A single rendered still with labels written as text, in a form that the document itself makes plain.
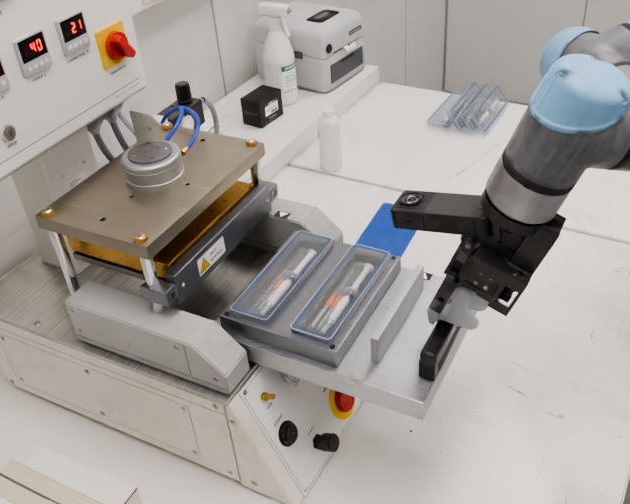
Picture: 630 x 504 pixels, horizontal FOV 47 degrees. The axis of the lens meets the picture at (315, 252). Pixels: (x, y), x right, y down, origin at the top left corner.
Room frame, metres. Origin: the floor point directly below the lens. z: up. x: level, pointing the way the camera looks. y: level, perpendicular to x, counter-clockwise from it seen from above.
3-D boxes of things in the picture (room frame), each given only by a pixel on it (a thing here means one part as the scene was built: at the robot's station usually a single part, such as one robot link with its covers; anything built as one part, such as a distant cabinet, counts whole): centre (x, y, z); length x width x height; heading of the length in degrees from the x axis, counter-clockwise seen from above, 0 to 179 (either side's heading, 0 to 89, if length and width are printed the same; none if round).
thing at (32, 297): (0.86, 0.23, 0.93); 0.46 x 0.35 x 0.01; 59
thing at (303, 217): (0.93, 0.07, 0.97); 0.26 x 0.05 x 0.07; 59
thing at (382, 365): (0.71, -0.03, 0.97); 0.30 x 0.22 x 0.08; 59
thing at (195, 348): (0.69, 0.22, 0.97); 0.25 x 0.05 x 0.07; 59
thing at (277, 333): (0.73, 0.01, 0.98); 0.20 x 0.17 x 0.03; 149
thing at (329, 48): (1.88, -0.04, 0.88); 0.25 x 0.20 x 0.17; 51
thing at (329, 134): (1.45, -0.06, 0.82); 0.05 x 0.05 x 0.14
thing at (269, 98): (1.64, 0.10, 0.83); 0.09 x 0.06 x 0.07; 143
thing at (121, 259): (0.85, 0.20, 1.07); 0.22 x 0.17 x 0.10; 149
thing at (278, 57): (1.73, 0.05, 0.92); 0.09 x 0.08 x 0.25; 61
